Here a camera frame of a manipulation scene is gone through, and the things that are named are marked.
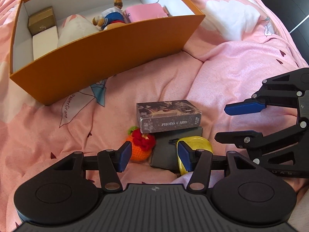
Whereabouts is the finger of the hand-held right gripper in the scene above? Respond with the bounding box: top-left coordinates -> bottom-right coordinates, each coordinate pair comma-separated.
224,68 -> 309,116
214,119 -> 309,167

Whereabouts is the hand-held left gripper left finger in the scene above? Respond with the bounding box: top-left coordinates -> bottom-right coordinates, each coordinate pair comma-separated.
52,141 -> 133,191

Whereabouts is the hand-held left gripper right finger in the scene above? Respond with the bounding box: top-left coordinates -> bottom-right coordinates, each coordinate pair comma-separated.
177,141 -> 259,191

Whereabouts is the yellow rounded object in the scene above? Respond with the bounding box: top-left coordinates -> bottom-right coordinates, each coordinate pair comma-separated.
176,136 -> 213,176

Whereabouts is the orange cardboard box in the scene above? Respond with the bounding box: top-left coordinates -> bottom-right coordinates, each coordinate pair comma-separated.
10,0 -> 205,106

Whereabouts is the gold cube box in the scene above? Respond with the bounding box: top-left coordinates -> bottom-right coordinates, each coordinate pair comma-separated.
28,6 -> 58,36

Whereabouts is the orange crocheted fruit toy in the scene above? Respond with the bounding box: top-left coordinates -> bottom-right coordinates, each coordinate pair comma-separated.
125,126 -> 156,162

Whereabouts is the black flat wallet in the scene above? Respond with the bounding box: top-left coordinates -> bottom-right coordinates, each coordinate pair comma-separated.
150,126 -> 203,171

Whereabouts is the grey printed card box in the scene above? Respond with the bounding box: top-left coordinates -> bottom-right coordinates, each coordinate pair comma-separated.
136,100 -> 201,134

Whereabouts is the black cabinet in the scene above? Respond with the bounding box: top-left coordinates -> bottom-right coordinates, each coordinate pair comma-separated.
244,0 -> 309,35

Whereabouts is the white and pink plush pillow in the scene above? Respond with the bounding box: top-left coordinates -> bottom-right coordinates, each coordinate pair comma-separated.
57,14 -> 102,48

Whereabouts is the pink rectangular case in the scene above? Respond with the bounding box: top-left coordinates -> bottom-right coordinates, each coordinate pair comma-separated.
123,2 -> 171,23

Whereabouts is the white flat box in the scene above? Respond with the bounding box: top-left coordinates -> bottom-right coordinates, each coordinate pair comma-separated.
32,26 -> 59,61

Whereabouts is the teddy bear toy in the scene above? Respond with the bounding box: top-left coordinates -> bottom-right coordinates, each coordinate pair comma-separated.
92,0 -> 127,31

